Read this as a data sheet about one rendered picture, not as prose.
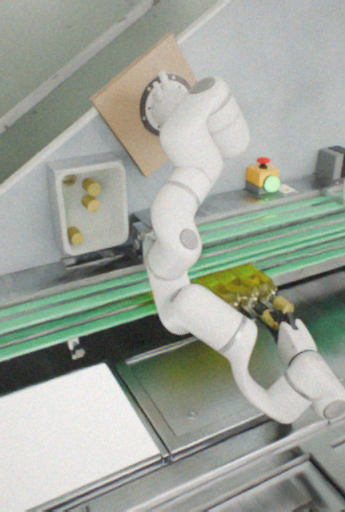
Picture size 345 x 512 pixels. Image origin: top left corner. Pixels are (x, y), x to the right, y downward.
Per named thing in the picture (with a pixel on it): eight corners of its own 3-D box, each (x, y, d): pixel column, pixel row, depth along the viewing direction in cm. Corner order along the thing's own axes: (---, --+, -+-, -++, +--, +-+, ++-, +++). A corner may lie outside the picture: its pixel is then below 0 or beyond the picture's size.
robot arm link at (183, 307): (266, 277, 100) (235, 294, 114) (177, 212, 98) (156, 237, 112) (227, 347, 93) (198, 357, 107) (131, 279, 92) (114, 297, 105)
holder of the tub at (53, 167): (58, 260, 140) (67, 273, 134) (44, 161, 126) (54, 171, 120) (117, 246, 147) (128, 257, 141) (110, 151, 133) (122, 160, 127)
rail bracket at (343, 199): (318, 195, 158) (351, 211, 147) (321, 172, 154) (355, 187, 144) (328, 193, 159) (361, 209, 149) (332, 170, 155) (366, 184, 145)
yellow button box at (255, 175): (244, 187, 159) (258, 195, 153) (245, 164, 155) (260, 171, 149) (262, 183, 162) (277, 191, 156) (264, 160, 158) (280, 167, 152)
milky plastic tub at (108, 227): (55, 243, 137) (65, 258, 130) (44, 161, 126) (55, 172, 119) (117, 229, 144) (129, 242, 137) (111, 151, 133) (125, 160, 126)
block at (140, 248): (130, 254, 142) (141, 266, 137) (129, 223, 138) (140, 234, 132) (142, 251, 144) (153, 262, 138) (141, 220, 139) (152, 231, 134)
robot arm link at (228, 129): (193, 151, 124) (230, 171, 111) (167, 106, 115) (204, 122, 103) (223, 125, 124) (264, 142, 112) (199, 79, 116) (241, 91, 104)
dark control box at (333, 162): (314, 172, 170) (332, 180, 163) (317, 148, 166) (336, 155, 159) (333, 168, 173) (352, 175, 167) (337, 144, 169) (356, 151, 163)
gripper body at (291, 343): (320, 383, 114) (298, 350, 124) (327, 346, 109) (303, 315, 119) (288, 388, 113) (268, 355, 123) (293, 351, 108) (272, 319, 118)
